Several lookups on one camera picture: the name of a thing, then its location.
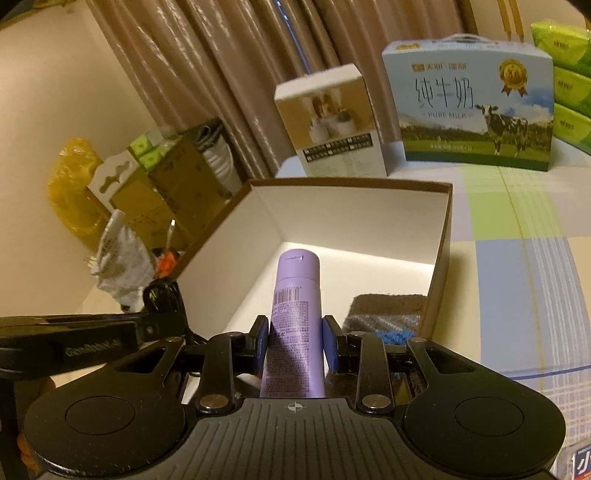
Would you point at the purple bottle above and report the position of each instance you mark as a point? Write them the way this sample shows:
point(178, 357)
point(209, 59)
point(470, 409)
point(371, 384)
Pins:
point(293, 323)

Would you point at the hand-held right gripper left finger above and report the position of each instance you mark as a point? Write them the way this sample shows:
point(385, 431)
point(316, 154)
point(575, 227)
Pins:
point(261, 341)

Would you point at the brown shipping carton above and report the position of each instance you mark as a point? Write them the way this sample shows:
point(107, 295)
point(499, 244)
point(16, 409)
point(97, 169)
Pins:
point(180, 184)

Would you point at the white and beige product box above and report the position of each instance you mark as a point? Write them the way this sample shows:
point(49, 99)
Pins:
point(337, 120)

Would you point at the stack of green tissue packs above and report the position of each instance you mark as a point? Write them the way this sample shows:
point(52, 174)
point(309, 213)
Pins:
point(568, 83)

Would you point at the brown curtain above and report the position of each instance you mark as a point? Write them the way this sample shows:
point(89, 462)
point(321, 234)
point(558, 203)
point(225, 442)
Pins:
point(207, 69)

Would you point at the metal spoon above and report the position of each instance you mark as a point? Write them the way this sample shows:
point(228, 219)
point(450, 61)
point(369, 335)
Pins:
point(171, 235)

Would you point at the person's left hand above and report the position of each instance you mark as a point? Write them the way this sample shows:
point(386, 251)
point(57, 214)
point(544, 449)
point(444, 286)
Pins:
point(27, 450)

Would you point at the cardboard hanger card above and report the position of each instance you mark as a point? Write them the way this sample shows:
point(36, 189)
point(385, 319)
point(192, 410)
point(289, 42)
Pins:
point(111, 182)

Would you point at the milk carton with cow print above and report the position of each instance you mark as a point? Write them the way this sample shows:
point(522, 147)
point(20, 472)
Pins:
point(471, 106)

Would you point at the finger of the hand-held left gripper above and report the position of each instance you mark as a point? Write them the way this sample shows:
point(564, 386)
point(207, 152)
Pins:
point(161, 326)

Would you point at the yellow plastic bag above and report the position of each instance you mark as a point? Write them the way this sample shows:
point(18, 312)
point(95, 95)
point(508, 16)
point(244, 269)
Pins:
point(69, 194)

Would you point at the green tissue pack bundle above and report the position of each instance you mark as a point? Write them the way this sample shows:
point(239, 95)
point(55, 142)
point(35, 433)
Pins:
point(150, 147)

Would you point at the plaid tablecloth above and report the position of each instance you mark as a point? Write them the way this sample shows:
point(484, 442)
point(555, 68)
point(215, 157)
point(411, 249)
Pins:
point(508, 300)

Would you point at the striped knitted cloth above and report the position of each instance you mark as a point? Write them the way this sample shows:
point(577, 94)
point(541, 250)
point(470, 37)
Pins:
point(388, 314)

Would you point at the orange plastic packet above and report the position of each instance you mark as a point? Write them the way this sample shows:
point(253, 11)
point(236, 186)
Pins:
point(167, 263)

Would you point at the white paper bag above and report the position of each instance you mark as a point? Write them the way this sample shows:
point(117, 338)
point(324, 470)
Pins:
point(221, 161)

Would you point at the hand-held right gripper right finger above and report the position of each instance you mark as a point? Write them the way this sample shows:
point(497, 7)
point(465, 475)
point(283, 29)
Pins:
point(328, 341)

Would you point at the crumpled clear plastic bag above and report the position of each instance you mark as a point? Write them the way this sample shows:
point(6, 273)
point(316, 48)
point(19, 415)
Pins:
point(122, 263)

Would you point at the brown cardboard box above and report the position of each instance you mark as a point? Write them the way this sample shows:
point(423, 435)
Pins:
point(346, 217)

